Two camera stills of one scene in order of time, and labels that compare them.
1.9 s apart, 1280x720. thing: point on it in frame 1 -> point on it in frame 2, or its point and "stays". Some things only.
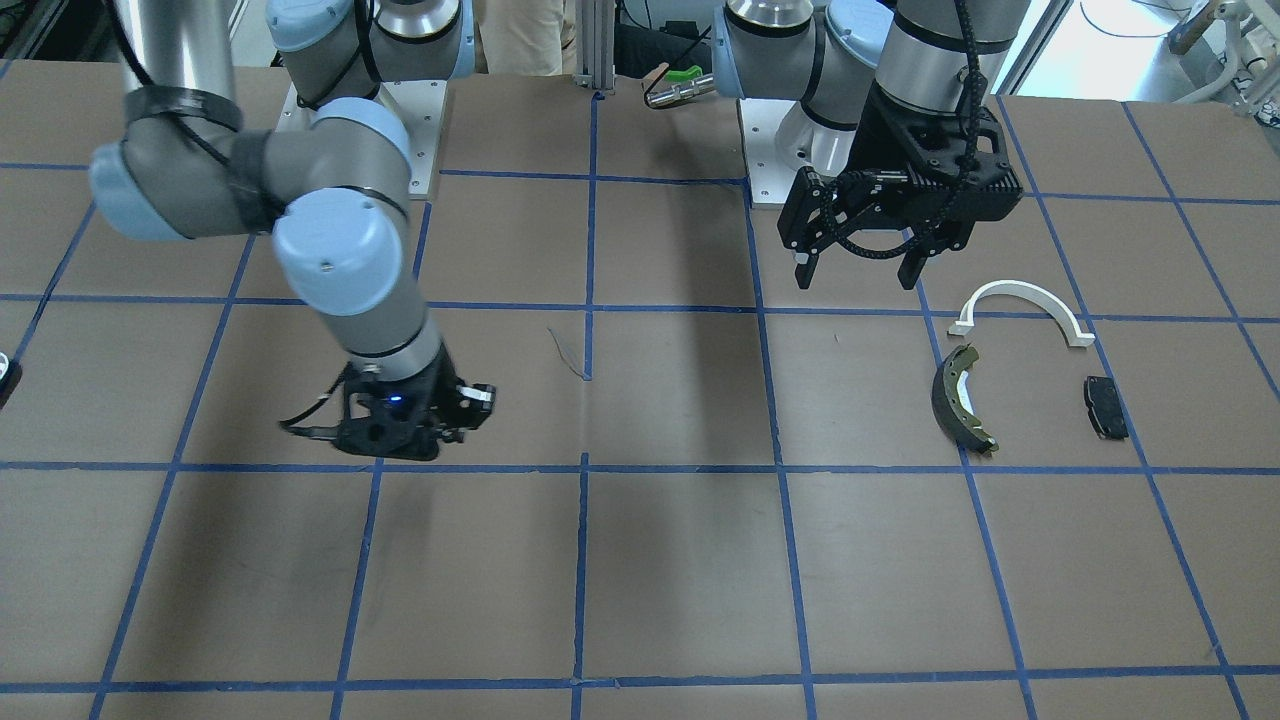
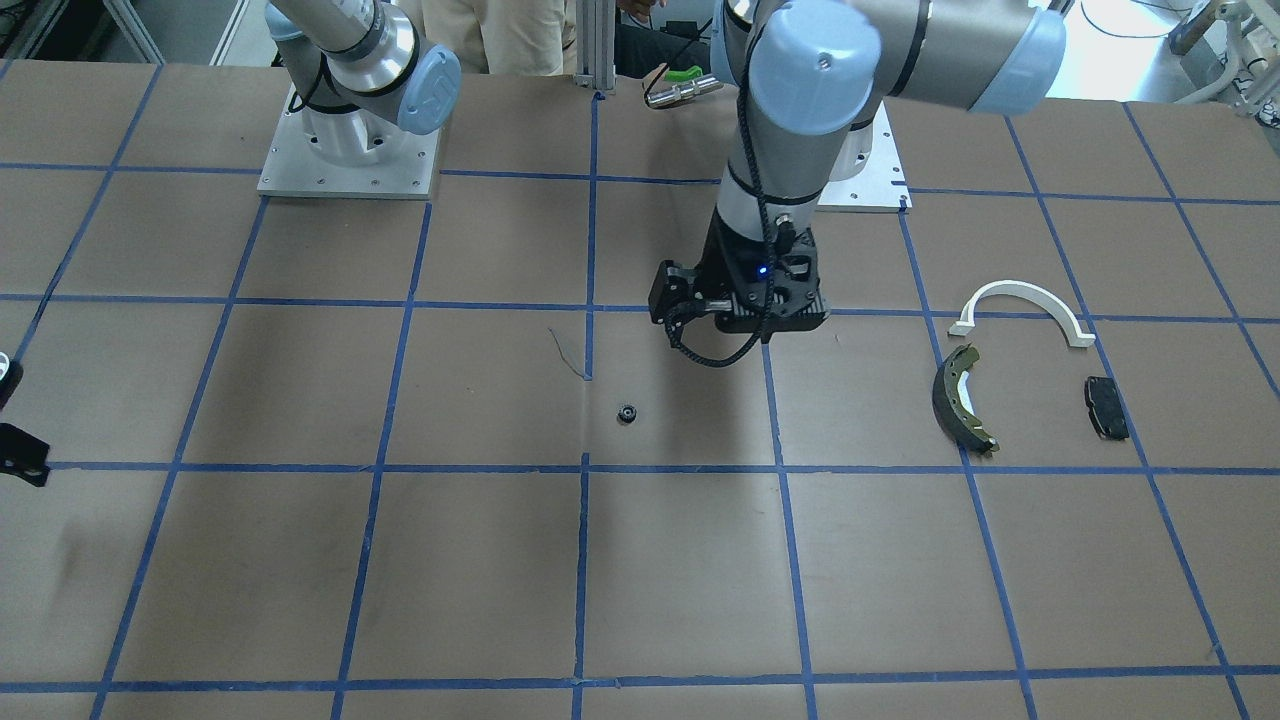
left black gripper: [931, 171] -> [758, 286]
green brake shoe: [952, 404] stays
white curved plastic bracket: [984, 290] stays
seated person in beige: [525, 37] stays
